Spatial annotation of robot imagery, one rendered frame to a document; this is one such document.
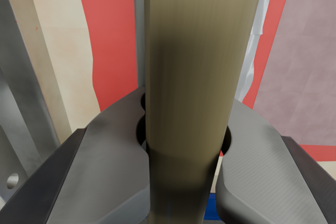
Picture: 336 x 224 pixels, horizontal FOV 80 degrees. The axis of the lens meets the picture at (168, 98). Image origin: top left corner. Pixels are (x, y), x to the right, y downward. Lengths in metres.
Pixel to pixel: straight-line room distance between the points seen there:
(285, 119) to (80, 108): 0.30
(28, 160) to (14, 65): 1.98
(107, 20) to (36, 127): 0.17
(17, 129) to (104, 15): 1.80
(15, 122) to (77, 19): 1.73
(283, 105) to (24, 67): 0.33
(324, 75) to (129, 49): 0.25
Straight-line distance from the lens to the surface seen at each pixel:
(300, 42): 0.29
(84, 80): 0.29
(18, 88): 0.30
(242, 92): 0.28
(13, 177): 0.40
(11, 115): 1.93
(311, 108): 0.35
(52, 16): 0.28
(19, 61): 0.28
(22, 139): 2.06
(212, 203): 0.39
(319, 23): 0.29
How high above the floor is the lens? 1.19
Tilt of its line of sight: 58 degrees down
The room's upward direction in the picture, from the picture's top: 178 degrees counter-clockwise
